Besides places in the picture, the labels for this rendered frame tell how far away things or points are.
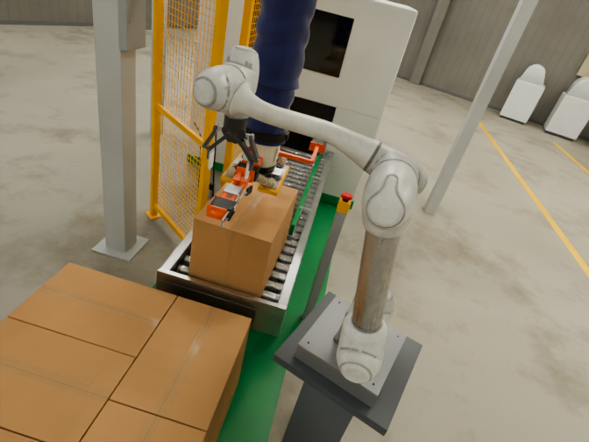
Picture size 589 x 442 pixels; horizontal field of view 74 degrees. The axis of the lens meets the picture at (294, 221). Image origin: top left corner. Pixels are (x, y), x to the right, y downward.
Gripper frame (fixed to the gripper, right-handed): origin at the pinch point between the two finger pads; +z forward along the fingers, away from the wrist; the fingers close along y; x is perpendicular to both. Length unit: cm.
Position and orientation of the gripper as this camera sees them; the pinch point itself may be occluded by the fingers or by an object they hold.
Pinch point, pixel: (228, 170)
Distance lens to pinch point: 141.4
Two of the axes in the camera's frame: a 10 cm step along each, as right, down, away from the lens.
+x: -1.9, 5.0, -8.5
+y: -9.6, -2.8, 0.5
